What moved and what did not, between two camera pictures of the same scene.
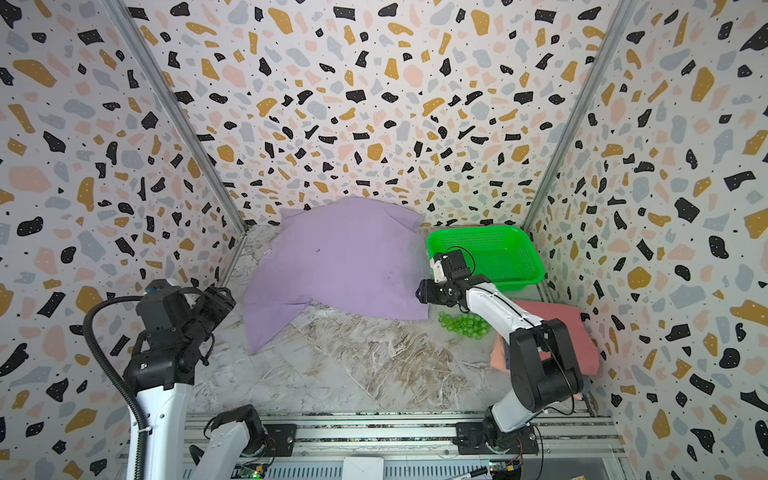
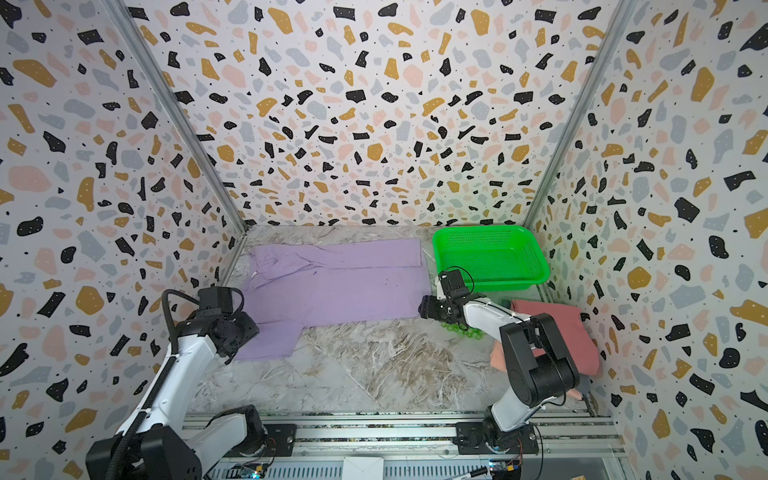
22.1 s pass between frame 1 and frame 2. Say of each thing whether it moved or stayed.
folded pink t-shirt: stayed
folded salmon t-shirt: stayed
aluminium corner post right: stayed
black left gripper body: moved
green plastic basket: stayed
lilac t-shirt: moved
